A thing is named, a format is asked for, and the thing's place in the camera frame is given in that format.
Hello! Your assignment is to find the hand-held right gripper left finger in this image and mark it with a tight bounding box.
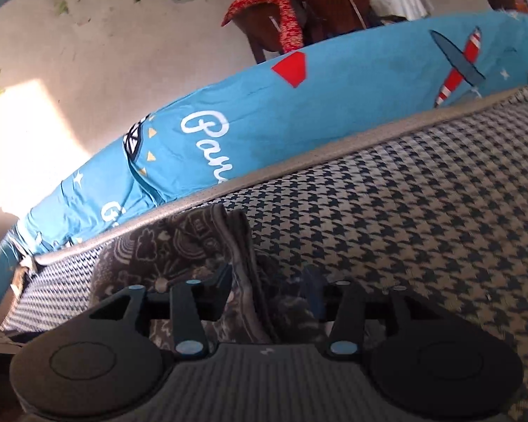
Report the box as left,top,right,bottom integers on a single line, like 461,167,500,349
88,264,234,359

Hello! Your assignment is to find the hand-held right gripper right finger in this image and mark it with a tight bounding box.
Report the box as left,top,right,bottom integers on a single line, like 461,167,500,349
303,266,436,359

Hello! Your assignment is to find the grey doodle print fleece jacket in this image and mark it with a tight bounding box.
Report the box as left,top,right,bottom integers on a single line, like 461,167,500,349
88,203,331,348

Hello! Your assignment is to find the blue pillow with white star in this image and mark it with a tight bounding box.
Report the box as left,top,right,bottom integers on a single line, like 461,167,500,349
15,141,168,256

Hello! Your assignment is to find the blue pillow with red patch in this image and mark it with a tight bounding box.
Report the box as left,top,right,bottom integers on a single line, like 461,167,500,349
123,11,528,185

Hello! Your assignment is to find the brown wooden headboard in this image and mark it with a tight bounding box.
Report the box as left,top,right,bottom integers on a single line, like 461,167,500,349
242,0,379,64

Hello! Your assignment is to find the red floral cloth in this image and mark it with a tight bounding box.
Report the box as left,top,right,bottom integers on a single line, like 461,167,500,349
221,0,306,52

